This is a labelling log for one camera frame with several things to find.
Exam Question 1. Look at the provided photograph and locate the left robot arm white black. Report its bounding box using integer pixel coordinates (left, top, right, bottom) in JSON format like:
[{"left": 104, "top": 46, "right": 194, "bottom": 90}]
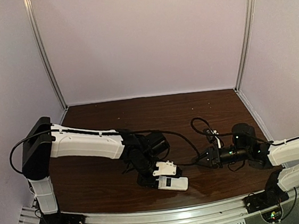
[{"left": 22, "top": 117, "right": 177, "bottom": 215}]

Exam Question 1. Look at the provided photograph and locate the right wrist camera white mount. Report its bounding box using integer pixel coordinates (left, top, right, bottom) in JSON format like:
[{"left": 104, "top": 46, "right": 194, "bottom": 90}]
[{"left": 203, "top": 128, "right": 223, "bottom": 149}]

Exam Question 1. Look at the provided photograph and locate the white remote control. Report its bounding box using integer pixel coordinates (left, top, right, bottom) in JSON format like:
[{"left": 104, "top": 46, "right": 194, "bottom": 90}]
[{"left": 157, "top": 176, "right": 189, "bottom": 192}]

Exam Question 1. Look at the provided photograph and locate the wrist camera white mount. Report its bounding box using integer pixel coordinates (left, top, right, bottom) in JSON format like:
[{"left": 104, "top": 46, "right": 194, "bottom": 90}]
[
  {"left": 152, "top": 161, "right": 182, "bottom": 178},
  {"left": 203, "top": 128, "right": 223, "bottom": 149}
]

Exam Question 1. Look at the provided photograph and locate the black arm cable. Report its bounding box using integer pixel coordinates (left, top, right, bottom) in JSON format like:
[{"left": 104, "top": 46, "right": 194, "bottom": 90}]
[
  {"left": 6, "top": 114, "right": 206, "bottom": 185},
  {"left": 190, "top": 106, "right": 299, "bottom": 155}
]

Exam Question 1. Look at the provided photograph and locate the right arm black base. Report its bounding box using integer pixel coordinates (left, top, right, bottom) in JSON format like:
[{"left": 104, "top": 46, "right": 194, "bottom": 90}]
[{"left": 243, "top": 170, "right": 289, "bottom": 224}]

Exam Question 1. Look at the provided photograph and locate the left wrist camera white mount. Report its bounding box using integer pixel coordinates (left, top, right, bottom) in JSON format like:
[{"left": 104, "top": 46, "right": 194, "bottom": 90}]
[{"left": 152, "top": 161, "right": 182, "bottom": 178}]

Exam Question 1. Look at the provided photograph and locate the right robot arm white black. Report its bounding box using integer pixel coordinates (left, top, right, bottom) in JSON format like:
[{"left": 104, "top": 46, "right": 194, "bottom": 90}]
[{"left": 192, "top": 123, "right": 299, "bottom": 193}]

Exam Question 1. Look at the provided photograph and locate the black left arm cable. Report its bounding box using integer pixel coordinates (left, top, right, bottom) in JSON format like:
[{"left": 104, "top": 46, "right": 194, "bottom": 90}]
[{"left": 6, "top": 114, "right": 206, "bottom": 185}]

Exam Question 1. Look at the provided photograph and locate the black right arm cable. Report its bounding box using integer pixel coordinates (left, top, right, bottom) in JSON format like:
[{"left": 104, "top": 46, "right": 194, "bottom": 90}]
[{"left": 190, "top": 106, "right": 299, "bottom": 155}]

